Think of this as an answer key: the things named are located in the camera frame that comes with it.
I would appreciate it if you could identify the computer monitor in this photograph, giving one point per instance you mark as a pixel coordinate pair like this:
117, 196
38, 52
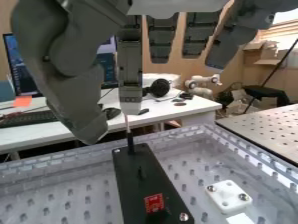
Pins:
17, 66

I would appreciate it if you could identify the black headphones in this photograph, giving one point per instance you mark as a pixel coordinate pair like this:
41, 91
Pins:
160, 87

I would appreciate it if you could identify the orange paper note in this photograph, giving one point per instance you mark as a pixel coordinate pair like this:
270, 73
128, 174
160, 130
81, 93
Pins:
21, 101

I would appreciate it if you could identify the white desk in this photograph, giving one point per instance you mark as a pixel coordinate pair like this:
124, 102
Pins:
177, 110

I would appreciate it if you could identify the black mouse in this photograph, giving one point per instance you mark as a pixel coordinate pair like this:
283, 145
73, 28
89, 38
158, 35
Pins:
112, 113

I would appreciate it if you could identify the white square mounting block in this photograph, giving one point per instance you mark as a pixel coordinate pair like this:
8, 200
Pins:
226, 198

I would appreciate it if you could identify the clear box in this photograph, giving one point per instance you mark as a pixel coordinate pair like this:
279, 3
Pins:
44, 160

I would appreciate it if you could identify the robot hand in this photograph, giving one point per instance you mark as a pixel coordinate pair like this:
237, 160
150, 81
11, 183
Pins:
66, 50

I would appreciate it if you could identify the black plate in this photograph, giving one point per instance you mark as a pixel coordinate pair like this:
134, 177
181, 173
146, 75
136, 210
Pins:
133, 180

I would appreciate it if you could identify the thin stick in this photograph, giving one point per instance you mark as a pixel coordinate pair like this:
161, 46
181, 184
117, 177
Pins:
130, 143

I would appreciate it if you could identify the cardboard box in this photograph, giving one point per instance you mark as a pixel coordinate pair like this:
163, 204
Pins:
261, 51

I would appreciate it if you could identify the small white jointed device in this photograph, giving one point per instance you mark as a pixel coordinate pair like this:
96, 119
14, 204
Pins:
201, 81

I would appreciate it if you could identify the black keyboard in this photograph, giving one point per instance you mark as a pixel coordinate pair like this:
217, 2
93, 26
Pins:
26, 119

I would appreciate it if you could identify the small red circuit board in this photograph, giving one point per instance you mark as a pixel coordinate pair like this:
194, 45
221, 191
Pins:
154, 202

